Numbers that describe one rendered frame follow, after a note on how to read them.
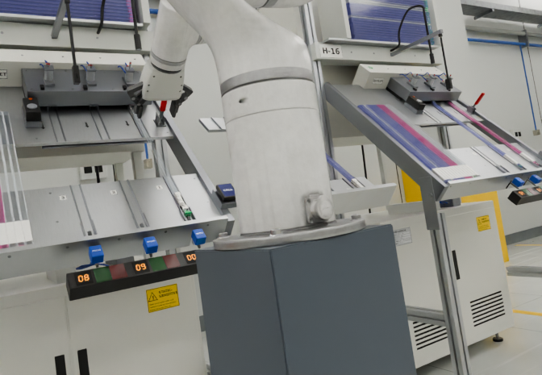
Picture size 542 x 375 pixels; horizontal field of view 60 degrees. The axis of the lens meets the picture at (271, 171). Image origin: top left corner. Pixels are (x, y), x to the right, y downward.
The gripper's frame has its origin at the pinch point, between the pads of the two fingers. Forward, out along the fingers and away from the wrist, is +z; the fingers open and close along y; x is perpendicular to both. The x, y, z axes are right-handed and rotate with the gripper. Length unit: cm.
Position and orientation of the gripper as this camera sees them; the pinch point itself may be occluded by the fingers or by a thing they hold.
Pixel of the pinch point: (156, 111)
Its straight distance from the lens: 128.1
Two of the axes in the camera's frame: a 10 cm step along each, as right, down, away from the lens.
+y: -8.5, 0.9, -5.2
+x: 4.1, 7.3, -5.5
